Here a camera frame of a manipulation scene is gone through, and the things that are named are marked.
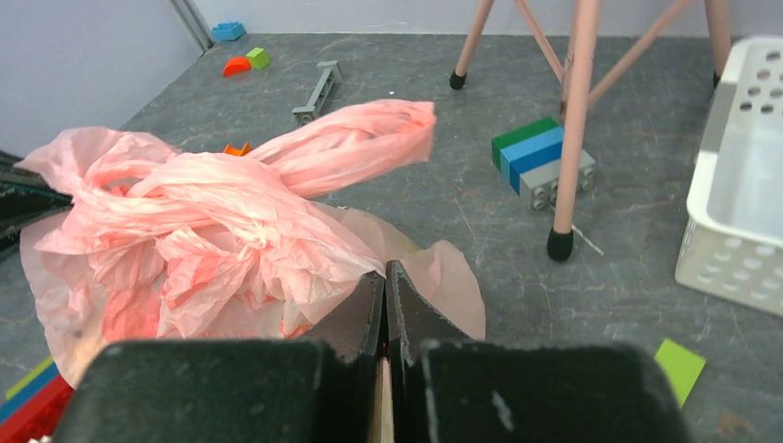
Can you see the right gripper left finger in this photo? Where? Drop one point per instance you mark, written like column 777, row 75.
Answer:
column 348, row 340

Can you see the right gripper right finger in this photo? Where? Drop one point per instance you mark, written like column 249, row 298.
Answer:
column 411, row 320

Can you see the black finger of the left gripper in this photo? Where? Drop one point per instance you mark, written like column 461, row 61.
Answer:
column 25, row 198

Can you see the pink plastic bag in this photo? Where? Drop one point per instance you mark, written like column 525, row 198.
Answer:
column 163, row 244

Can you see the green blue grey brick stack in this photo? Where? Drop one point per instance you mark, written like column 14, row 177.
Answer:
column 529, row 159

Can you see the orange curved toy piece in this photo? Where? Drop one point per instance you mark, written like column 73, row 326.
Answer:
column 242, row 151

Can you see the multicolour stacked brick block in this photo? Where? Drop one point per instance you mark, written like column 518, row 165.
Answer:
column 35, row 405

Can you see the red arch toy brick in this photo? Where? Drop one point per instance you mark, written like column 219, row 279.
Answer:
column 236, row 65

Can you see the grey toy bar piece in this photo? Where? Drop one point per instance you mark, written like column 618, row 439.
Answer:
column 330, row 74

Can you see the blue toy brick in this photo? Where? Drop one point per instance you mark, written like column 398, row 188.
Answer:
column 228, row 31

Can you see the small green toy brick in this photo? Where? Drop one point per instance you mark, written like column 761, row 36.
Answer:
column 258, row 58

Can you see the long light green brick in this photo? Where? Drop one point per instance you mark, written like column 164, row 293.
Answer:
column 682, row 367

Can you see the pink music stand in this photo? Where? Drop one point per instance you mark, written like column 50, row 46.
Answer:
column 575, row 76

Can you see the white plastic basket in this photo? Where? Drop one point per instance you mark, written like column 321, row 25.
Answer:
column 732, row 244

